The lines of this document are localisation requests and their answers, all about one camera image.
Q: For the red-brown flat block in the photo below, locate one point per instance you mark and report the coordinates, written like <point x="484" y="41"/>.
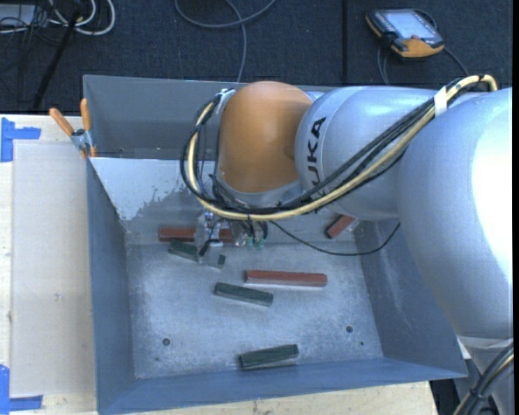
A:
<point x="339" y="226"/>
<point x="175" y="234"/>
<point x="285" y="278"/>

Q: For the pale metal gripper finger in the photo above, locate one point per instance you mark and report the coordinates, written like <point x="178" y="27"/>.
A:
<point x="217" y="261"/>
<point x="204" y="249"/>

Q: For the dark green flat block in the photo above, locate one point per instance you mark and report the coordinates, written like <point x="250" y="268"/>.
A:
<point x="268" y="356"/>
<point x="182" y="250"/>
<point x="243" y="294"/>

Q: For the pale wood flat board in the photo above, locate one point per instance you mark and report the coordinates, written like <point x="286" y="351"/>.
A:
<point x="47" y="266"/>

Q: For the grey metal bin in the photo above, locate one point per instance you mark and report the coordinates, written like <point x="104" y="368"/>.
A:
<point x="251" y="331"/>

